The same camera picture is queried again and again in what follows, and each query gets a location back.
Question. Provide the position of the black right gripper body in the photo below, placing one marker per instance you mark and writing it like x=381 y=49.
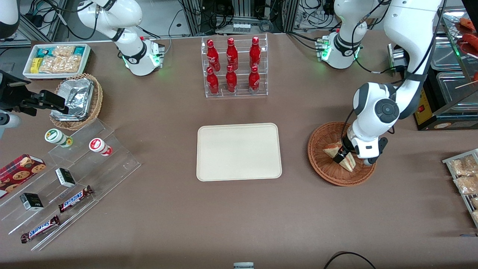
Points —
x=10 y=91

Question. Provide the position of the triangle sandwich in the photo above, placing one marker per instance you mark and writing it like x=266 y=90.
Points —
x=350 y=163

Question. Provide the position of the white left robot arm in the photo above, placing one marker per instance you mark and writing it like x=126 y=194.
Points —
x=368 y=97

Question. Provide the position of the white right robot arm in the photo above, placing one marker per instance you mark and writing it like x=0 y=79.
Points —
x=125 y=13

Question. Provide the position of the brown round wicker basket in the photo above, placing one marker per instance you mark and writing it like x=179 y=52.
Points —
x=328 y=173

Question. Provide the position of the tan wicker basket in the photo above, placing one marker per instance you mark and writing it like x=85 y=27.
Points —
x=96 y=108

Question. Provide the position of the cream plastic tray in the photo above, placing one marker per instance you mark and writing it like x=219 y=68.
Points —
x=239 y=153

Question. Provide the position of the white snack bin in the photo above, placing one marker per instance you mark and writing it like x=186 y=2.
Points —
x=56 y=76

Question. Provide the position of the silver foil container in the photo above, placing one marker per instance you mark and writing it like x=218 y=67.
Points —
x=74 y=97

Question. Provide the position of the green lid white cup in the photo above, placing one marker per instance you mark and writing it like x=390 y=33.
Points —
x=54 y=136

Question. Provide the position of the yellow snack packet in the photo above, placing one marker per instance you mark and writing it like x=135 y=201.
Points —
x=35 y=65

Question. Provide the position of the beige puffed snack bag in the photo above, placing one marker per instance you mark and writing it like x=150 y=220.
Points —
x=59 y=64
x=63 y=50

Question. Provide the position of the teal snack packet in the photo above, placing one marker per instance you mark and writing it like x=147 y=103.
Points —
x=43 y=52
x=79 y=50

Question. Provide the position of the red lid white cup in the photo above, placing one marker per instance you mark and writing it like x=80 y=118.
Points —
x=98 y=145

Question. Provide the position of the black food warmer appliance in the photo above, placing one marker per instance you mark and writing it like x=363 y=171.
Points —
x=424 y=108

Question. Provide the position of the red cookie box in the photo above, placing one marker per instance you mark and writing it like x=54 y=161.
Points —
x=18 y=173

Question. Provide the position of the small black box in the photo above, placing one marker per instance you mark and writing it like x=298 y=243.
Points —
x=33 y=202
x=65 y=178

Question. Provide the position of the clear acrylic stepped display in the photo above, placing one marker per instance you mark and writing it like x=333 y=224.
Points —
x=119 y=164

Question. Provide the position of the clear bag of crackers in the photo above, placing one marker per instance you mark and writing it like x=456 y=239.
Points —
x=466 y=185
x=475 y=203
x=476 y=216
x=463 y=166

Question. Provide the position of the Snickers chocolate bar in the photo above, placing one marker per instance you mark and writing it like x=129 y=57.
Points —
x=74 y=199
x=40 y=229

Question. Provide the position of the steel warmer pan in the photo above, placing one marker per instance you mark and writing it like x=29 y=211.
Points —
x=446 y=54
x=453 y=89

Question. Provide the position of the red cola bottle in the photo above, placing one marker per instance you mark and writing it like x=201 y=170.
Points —
x=232 y=55
x=254 y=80
x=213 y=56
x=213 y=83
x=231 y=80
x=255 y=54

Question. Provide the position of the sausage on wooden skewer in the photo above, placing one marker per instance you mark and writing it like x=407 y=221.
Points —
x=465 y=84

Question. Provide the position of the clear acrylic bottle rack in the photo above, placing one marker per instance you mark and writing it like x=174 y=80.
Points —
x=242 y=91

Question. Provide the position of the small grey device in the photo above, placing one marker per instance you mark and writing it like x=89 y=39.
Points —
x=243 y=266

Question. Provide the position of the red sausage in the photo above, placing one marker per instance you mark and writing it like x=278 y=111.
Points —
x=468 y=24
x=472 y=40

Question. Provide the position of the white power strip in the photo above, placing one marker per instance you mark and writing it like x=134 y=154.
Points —
x=241 y=27

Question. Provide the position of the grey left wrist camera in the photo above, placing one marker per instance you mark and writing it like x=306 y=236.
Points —
x=369 y=162

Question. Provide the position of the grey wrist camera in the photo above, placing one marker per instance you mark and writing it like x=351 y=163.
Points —
x=369 y=162
x=9 y=121

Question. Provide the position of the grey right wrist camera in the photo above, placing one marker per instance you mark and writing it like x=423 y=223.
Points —
x=9 y=121

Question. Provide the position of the aluminium equipment frame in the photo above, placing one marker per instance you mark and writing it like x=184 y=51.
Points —
x=242 y=9

